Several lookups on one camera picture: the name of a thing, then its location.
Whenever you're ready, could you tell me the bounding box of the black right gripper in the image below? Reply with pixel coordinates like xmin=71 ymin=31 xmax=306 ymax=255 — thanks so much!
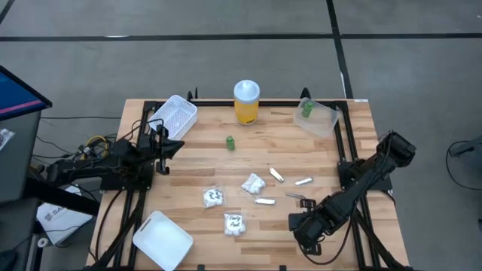
xmin=288 ymin=198 xmax=333 ymax=257

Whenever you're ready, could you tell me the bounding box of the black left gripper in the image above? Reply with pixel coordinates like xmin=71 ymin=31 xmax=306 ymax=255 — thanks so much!
xmin=148 ymin=125 xmax=186 ymax=176

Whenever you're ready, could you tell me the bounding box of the plain cotton ball bag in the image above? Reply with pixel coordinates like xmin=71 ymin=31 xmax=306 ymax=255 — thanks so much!
xmin=240 ymin=172 xmax=267 ymax=195

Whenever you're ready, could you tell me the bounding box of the cotton ball bag text label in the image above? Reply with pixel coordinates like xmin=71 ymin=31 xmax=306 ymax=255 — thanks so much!
xmin=223 ymin=212 xmax=248 ymax=237

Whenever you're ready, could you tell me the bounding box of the cotton ball bag scribble print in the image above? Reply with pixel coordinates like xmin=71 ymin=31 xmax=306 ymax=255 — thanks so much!
xmin=202 ymin=187 xmax=225 ymax=209

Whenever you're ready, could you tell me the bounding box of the white perforated plastic basket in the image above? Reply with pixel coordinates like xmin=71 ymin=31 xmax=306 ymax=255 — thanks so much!
xmin=148 ymin=94 xmax=199 ymax=141

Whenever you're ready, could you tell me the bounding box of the yellow disinfecting wipes canister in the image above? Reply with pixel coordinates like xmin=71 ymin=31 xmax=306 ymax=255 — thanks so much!
xmin=233 ymin=79 xmax=261 ymax=126

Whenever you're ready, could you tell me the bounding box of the white solid plastic bin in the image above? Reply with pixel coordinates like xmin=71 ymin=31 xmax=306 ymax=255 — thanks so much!
xmin=132 ymin=210 xmax=194 ymax=271

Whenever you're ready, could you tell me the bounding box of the clear plastic container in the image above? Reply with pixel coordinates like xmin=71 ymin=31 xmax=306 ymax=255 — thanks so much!
xmin=292 ymin=96 xmax=340 ymax=139

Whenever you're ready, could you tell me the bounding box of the black cart beam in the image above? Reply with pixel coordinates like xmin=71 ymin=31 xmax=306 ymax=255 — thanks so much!
xmin=20 ymin=176 xmax=101 ymax=218

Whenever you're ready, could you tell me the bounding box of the white cardboard box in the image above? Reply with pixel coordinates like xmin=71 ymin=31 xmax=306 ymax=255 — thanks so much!
xmin=36 ymin=185 xmax=94 ymax=245

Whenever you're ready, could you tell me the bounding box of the blue screen monitor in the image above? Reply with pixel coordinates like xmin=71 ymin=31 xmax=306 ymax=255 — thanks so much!
xmin=0 ymin=65 xmax=53 ymax=121

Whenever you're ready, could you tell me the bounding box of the small plastic bag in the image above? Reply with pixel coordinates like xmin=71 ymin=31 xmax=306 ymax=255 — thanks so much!
xmin=0 ymin=127 xmax=16 ymax=151

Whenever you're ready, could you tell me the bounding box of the grey chair base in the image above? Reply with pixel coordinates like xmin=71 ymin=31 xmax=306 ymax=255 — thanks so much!
xmin=450 ymin=135 xmax=482 ymax=157

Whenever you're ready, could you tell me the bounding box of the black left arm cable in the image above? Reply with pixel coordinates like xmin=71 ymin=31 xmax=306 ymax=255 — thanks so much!
xmin=127 ymin=118 xmax=166 ymax=151

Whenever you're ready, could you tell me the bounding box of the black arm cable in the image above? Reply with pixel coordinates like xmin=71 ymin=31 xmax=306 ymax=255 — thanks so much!
xmin=297 ymin=218 xmax=353 ymax=266
xmin=127 ymin=118 xmax=166 ymax=151

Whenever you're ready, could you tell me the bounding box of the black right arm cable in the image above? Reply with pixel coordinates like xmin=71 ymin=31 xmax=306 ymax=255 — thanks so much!
xmin=297 ymin=218 xmax=353 ymax=266

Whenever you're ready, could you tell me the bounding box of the yellow cable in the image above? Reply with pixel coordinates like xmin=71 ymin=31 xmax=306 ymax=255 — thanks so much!
xmin=77 ymin=135 xmax=110 ymax=161

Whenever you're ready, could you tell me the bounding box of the black aluminium rig frame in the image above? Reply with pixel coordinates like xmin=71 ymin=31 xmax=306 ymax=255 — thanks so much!
xmin=86 ymin=87 xmax=415 ymax=271

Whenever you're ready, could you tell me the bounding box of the black floor cable loop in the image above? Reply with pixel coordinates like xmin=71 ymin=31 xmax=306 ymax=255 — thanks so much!
xmin=446 ymin=139 xmax=482 ymax=191

